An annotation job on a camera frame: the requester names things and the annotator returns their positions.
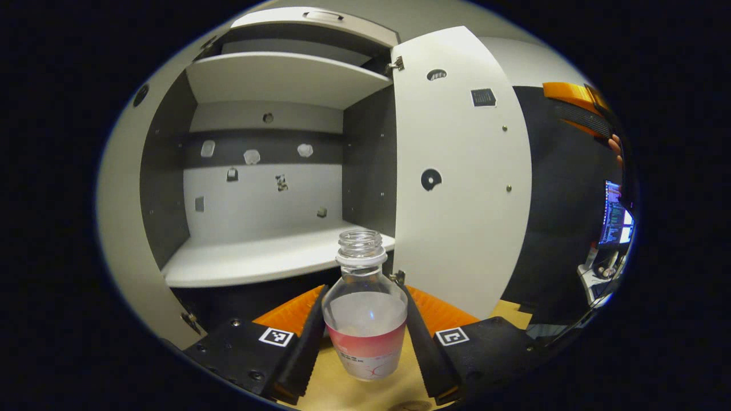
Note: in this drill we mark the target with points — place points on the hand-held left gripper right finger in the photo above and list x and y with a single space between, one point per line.
425 359

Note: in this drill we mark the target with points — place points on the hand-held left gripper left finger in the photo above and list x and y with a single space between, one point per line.
308 354

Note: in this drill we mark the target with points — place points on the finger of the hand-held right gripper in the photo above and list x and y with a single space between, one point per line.
571 97

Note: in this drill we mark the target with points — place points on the metal door hinge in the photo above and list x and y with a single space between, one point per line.
395 64
398 278
191 322

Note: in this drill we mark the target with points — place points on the grey and white cabinet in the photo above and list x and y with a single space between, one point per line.
274 80

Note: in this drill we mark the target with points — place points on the computer monitor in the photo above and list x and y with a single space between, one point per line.
614 214

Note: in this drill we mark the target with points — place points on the clear bottle with pink label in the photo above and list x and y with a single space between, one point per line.
365 308

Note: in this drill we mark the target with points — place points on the black backdrop cloth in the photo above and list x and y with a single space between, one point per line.
559 228

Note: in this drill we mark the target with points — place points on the white cabinet drawer front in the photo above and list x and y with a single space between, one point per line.
274 23

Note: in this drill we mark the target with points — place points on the white cabinet door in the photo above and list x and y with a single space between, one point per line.
123 228
457 228

